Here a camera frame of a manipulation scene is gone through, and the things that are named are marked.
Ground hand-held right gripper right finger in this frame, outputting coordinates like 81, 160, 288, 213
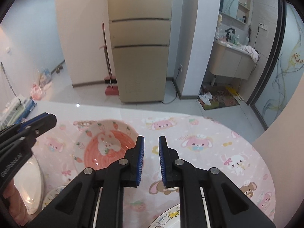
159, 135, 277, 228

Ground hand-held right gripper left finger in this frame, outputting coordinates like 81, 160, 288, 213
30, 135, 145, 228

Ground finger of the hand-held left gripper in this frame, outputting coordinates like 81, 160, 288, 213
14, 112, 49, 131
23, 113, 58, 140

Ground white cartoon print plate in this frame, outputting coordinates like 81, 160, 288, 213
147, 203, 181, 228
13, 154, 44, 215
41, 185, 68, 211

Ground pink carrot print bowl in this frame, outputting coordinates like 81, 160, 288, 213
73, 119, 140, 171

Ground person's left hand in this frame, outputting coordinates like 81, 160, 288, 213
2, 183, 30, 223

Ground white cardboard box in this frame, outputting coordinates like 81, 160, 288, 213
0, 96, 25, 127

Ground pink plastic bag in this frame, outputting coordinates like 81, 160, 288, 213
29, 68, 53, 101

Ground thin white pole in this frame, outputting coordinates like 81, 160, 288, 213
1, 62, 17, 98

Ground pink printed tablecloth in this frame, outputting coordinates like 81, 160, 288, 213
31, 115, 276, 228

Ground red dustpan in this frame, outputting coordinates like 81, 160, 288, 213
105, 84, 120, 96

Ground white slippers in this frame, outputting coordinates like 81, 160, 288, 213
198, 89, 213, 106

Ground patterned floor mat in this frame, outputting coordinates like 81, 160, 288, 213
197, 85, 241, 111

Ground beige refrigerator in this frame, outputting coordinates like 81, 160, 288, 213
107, 0, 173, 104

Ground beige vanity cabinet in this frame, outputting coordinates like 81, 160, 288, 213
208, 39, 256, 80

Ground white towel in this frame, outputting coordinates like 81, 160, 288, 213
241, 45, 261, 63

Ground black faucet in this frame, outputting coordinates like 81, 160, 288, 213
224, 28, 236, 41

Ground frosted glass door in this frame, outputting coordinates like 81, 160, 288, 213
246, 0, 304, 131

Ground mirror cabinet with shelves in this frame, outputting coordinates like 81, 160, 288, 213
222, 0, 252, 25

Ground grey power cable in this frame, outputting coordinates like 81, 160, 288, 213
162, 71, 181, 104

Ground long handle broom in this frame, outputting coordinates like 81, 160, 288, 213
102, 21, 117, 86

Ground black cable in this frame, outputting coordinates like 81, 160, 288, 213
254, 27, 262, 53

